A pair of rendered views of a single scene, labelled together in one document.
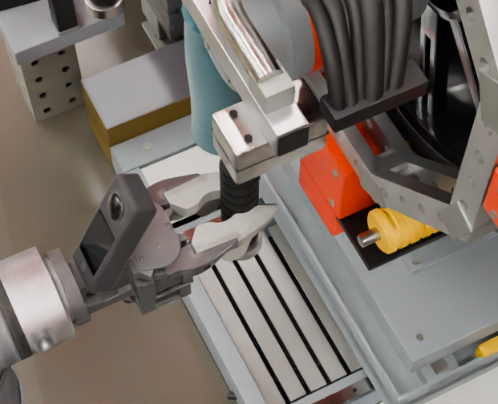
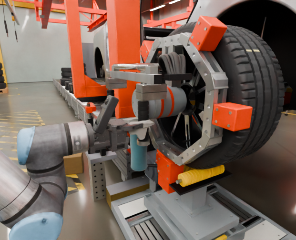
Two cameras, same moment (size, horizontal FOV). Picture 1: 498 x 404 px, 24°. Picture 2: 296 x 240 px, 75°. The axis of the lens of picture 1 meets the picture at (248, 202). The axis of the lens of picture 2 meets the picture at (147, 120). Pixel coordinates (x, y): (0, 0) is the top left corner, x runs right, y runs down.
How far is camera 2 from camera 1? 0.76 m
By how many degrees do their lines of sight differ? 44
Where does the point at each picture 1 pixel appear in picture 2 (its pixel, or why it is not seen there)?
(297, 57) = (157, 102)
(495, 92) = (209, 76)
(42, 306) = (78, 127)
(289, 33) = not seen: hidden behind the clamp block
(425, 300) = (196, 224)
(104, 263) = (101, 118)
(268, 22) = not seen: hidden behind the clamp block
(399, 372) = not seen: outside the picture
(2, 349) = (61, 138)
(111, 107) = (112, 191)
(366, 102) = (176, 74)
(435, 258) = (196, 213)
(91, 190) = (105, 215)
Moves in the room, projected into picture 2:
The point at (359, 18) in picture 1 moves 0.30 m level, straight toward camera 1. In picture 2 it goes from (172, 55) to (172, 49)
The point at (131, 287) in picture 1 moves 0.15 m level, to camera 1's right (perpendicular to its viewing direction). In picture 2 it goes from (109, 141) to (159, 140)
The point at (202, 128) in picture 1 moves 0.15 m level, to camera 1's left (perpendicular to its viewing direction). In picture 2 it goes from (133, 161) to (104, 161)
